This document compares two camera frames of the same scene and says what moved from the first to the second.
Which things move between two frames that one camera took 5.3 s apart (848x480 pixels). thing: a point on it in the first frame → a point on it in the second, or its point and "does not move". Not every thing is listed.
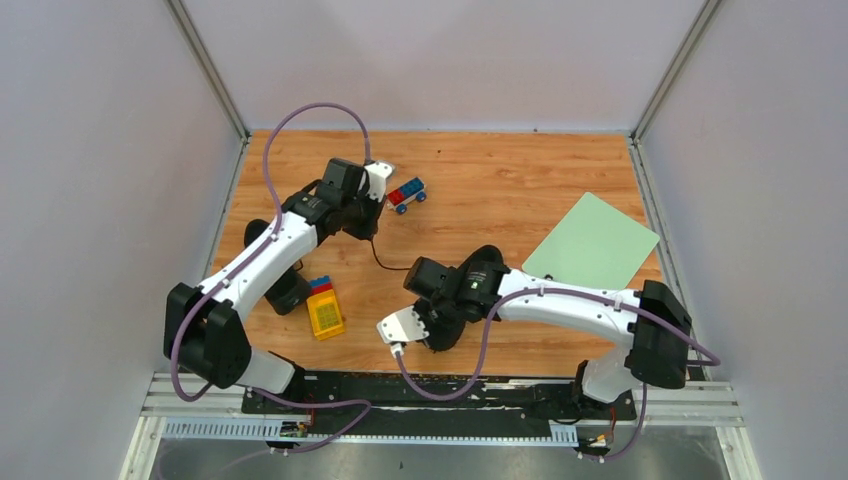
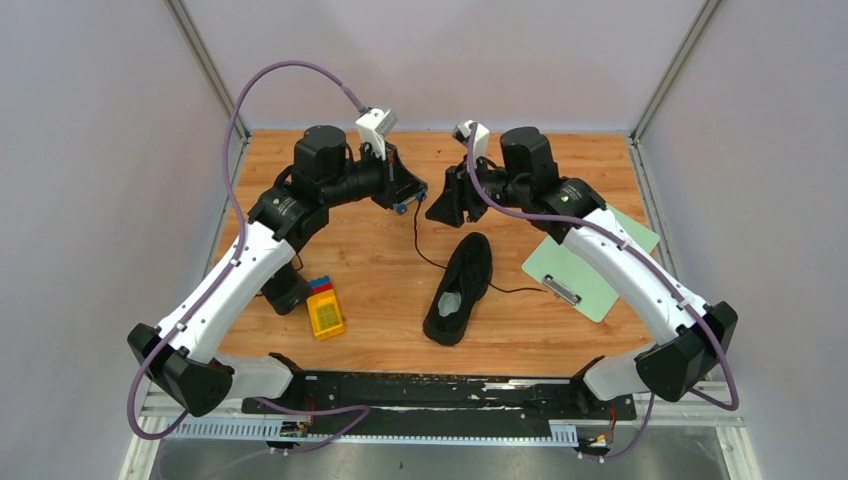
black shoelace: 381,264 → 443,267
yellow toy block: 324,309 does not move
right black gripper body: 437,319 → 495,184
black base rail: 445,396 does not move
